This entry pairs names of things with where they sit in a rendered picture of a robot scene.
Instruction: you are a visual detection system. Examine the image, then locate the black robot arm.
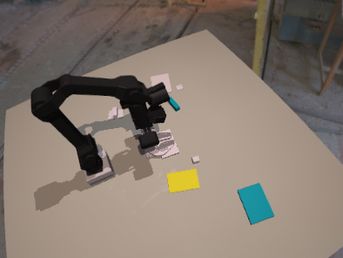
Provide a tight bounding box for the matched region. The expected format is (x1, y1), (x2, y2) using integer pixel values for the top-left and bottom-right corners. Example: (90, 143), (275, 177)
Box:
(30, 73), (170, 176)

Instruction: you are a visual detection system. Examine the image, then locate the yellow rectangular plate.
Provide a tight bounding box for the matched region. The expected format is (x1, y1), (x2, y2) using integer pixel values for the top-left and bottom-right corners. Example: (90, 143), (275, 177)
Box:
(167, 169), (199, 194)

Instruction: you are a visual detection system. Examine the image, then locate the teal rectangular block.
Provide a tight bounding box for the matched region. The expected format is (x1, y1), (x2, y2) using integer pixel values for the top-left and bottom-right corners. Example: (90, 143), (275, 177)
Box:
(168, 97), (180, 111)

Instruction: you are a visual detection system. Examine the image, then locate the teal flat plate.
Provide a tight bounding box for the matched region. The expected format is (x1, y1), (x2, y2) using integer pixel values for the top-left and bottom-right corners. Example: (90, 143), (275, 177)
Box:
(238, 183), (274, 225)

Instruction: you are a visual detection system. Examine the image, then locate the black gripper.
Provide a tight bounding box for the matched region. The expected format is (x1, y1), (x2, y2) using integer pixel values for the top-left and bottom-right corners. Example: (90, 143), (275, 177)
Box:
(131, 110), (159, 149)

